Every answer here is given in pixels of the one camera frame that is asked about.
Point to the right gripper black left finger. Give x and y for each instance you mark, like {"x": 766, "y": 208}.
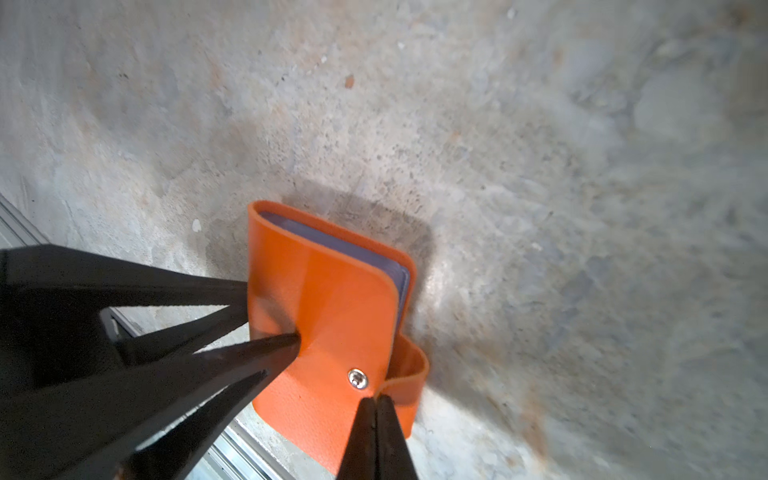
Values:
{"x": 359, "y": 459}

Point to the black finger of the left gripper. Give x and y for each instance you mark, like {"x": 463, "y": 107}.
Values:
{"x": 154, "y": 421}
{"x": 52, "y": 300}

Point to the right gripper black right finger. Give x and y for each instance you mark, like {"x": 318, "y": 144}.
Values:
{"x": 393, "y": 459}

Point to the orange card holder wallet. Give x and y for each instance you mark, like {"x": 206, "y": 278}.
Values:
{"x": 346, "y": 296}

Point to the aluminium mounting rail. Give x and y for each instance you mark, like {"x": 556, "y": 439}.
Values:
{"x": 110, "y": 369}

